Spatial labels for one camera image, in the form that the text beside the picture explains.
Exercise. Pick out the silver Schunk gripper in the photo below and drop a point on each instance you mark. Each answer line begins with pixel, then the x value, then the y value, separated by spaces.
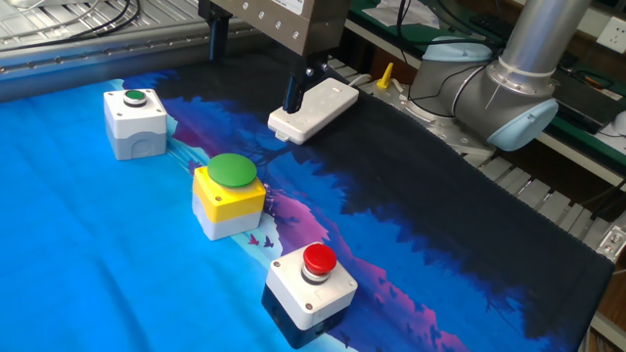
pixel 274 22

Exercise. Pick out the white box small green button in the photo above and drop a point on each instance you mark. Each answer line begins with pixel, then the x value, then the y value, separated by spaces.
pixel 137 124

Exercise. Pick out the yellow box large green button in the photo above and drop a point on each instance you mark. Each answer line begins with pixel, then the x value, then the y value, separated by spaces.
pixel 227 200

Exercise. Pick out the white black box red button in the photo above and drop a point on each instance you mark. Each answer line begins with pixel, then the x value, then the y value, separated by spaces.
pixel 308 293

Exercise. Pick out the silver UR5 robot arm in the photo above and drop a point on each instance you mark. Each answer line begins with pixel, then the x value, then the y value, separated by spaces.
pixel 489 93

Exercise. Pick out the white power strip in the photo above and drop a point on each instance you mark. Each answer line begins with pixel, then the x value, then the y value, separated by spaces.
pixel 318 110

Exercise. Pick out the yellow plastic clip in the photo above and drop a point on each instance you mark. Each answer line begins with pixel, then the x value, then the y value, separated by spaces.
pixel 386 78

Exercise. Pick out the green desk mat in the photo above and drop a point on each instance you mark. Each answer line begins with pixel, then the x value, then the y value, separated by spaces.
pixel 406 31

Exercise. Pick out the white paper sheets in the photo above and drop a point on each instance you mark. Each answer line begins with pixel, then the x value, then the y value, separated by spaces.
pixel 415 14

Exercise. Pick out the blue landscape print cloth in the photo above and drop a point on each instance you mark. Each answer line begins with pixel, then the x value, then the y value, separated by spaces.
pixel 98 244

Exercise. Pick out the black flat device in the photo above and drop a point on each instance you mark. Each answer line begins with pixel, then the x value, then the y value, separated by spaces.
pixel 582 105

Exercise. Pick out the aluminium frame rail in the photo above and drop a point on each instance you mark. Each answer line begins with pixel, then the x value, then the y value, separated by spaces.
pixel 122 54

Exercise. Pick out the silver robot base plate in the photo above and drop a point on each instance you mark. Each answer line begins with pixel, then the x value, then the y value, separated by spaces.
pixel 455 137

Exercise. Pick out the white wall socket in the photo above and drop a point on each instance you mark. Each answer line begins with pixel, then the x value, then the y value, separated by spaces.
pixel 613 34

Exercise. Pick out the silver corner bracket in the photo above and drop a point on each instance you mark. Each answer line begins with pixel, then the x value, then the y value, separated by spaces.
pixel 613 242

